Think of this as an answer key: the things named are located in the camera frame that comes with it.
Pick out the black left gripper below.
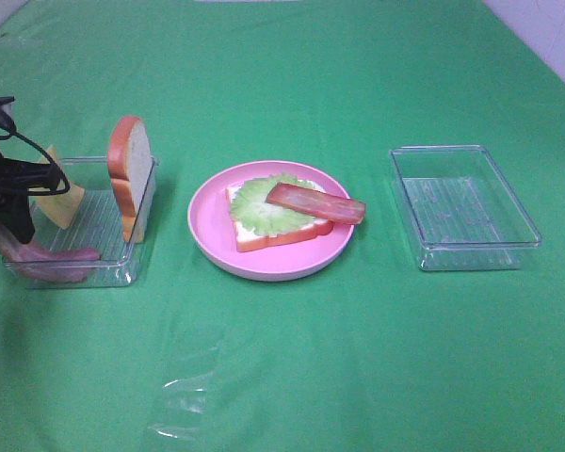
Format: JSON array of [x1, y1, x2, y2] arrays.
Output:
[[0, 126, 61, 244]]

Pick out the toy bacon strip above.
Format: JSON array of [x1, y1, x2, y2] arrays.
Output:
[[266, 183, 366, 224], [0, 223, 101, 283]]

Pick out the toy bread slice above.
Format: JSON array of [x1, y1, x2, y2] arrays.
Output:
[[224, 177, 336, 254], [107, 115, 153, 243]]

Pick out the green toy lettuce leaf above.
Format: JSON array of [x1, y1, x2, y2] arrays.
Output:
[[226, 172, 323, 237]]

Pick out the yellow toy cheese slice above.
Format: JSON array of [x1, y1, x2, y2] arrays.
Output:
[[32, 145, 85, 230]]

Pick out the clear left plastic tray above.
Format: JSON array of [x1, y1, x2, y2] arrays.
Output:
[[3, 156, 158, 289]]

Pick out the clear plastic tray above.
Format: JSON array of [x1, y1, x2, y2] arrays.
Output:
[[389, 145, 541, 271], [3, 156, 158, 289]]

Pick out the pink round plate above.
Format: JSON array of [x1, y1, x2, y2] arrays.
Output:
[[187, 160, 354, 282]]

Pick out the clear plastic wrap piece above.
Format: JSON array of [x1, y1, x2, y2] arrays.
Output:
[[144, 323, 226, 451]]

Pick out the green tablecloth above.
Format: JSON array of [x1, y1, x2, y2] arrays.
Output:
[[0, 1, 565, 451]]

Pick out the clear right plastic tray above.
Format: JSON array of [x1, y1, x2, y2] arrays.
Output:
[[389, 145, 541, 271]]

